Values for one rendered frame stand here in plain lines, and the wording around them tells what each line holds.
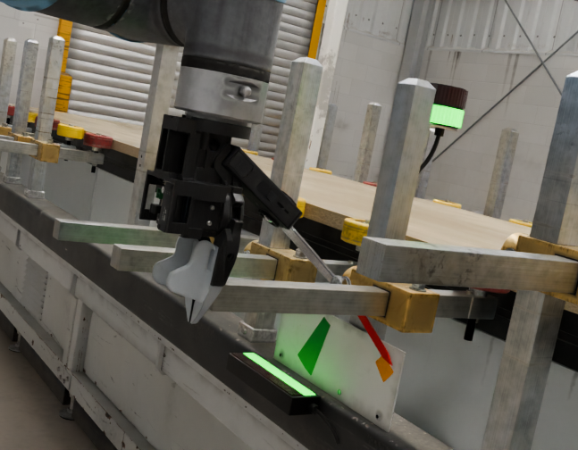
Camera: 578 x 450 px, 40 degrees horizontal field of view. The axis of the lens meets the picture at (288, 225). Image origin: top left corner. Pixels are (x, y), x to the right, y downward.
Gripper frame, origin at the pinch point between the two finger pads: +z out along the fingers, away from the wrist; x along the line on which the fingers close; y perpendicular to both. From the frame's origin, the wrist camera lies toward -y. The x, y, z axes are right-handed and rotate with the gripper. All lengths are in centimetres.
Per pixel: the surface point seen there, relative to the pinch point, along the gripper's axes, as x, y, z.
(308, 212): -47, -45, -6
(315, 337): -11.1, -24.5, 6.4
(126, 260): -23.5, -1.0, 0.2
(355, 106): -806, -634, -66
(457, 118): -1.1, -32.0, -25.9
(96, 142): -146, -40, -6
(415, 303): 4.9, -25.7, -3.3
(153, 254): -23.6, -4.6, -0.8
